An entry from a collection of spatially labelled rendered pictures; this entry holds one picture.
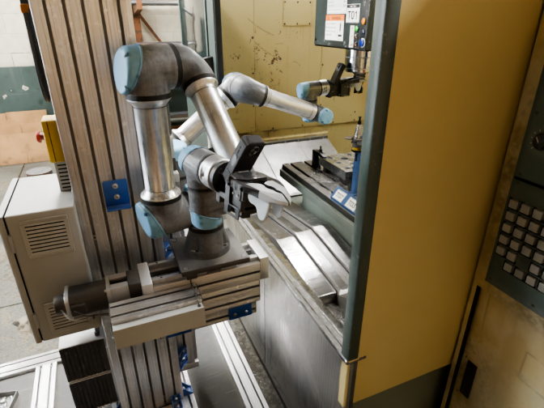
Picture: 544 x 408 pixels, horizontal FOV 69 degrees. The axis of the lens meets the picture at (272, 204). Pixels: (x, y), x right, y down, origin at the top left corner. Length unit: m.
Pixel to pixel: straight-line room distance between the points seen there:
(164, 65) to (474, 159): 0.85
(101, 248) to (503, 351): 1.33
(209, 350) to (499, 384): 1.30
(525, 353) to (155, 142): 1.22
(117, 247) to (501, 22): 1.27
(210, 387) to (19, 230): 1.11
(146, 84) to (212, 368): 1.44
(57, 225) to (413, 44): 1.09
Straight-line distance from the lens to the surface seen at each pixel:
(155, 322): 1.25
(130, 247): 1.46
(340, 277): 1.79
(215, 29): 2.08
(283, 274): 1.65
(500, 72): 1.18
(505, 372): 1.53
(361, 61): 2.09
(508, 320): 1.44
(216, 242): 1.30
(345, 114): 3.40
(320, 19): 2.11
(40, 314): 1.53
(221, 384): 2.03
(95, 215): 1.40
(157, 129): 1.11
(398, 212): 1.09
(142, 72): 1.07
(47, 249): 1.40
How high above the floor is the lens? 1.74
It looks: 25 degrees down
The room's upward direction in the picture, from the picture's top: straight up
